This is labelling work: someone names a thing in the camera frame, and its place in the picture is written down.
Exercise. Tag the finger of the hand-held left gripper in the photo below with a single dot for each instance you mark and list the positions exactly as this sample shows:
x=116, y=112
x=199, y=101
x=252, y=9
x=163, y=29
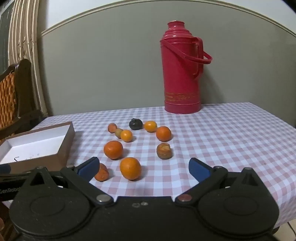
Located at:
x=4, y=168

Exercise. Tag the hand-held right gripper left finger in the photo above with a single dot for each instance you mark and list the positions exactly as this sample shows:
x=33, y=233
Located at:
x=89, y=167

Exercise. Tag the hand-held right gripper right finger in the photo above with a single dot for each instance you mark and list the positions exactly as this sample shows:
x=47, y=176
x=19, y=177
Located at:
x=198, y=168

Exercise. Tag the orange carrot piece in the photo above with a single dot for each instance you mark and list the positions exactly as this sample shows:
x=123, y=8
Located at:
x=112, y=128
x=103, y=174

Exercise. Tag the brown carrot chunk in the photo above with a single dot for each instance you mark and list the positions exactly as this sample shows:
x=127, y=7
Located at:
x=164, y=151

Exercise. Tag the brown cardboard box white inside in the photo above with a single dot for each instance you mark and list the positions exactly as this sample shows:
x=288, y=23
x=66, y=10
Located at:
x=34, y=143

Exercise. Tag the small green fruit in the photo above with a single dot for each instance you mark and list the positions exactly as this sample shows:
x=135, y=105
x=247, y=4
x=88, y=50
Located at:
x=118, y=133

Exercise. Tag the small orange kumquat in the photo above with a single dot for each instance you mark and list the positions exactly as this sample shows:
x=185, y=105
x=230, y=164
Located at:
x=150, y=126
x=126, y=136

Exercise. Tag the dark water chestnut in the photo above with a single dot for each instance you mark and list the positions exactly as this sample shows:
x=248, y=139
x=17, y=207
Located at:
x=135, y=124

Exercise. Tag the pink white checkered tablecloth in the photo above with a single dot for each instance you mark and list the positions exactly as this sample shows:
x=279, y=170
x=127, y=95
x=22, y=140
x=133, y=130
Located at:
x=219, y=139

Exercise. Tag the dark wooden woven chair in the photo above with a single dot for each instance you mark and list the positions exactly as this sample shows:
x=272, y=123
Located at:
x=22, y=76

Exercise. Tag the red thermos flask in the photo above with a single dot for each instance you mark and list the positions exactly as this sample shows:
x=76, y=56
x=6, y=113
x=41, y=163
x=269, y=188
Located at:
x=182, y=69

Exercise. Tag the dark window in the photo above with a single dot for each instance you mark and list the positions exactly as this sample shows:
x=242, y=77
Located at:
x=4, y=34

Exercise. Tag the beige striped curtain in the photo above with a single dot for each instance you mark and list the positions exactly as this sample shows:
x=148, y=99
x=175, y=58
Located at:
x=25, y=34

